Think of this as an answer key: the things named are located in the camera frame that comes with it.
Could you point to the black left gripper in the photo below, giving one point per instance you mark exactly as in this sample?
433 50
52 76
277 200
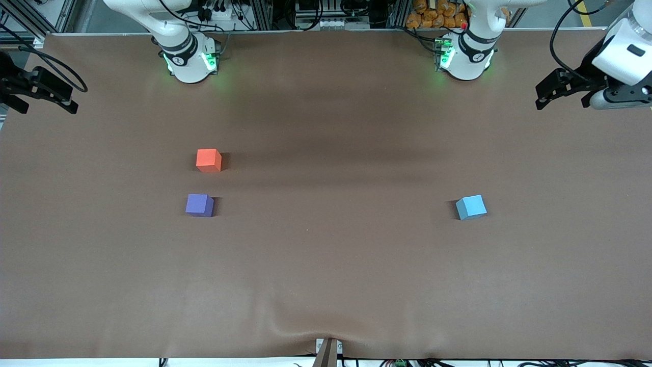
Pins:
585 70

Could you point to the white power strip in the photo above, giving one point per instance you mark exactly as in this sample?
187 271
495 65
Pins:
224 14

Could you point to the brown table mat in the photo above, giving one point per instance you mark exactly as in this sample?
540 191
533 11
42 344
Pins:
326 265

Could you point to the purple foam block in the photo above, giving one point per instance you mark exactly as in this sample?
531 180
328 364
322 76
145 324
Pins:
198 205

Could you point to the white terminal strip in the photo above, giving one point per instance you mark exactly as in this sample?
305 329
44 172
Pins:
333 23

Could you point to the bag of orange items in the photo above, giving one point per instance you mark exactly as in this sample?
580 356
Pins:
433 18

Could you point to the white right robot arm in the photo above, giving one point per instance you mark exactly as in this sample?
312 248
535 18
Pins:
188 69

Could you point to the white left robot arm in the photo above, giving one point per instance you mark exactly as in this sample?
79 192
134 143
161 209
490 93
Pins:
471 61

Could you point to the aluminium frame post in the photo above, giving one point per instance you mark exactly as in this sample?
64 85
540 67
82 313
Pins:
262 15

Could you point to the light blue foam block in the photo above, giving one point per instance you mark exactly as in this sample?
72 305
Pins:
471 207

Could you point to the orange foam block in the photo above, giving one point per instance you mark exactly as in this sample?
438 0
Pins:
208 159

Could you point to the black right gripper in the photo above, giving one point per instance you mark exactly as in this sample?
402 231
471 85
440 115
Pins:
7 77

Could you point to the brown mat clamp bracket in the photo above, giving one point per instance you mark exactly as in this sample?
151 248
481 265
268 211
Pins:
327 354

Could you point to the green terminal connector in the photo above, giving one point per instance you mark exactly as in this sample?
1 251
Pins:
400 363

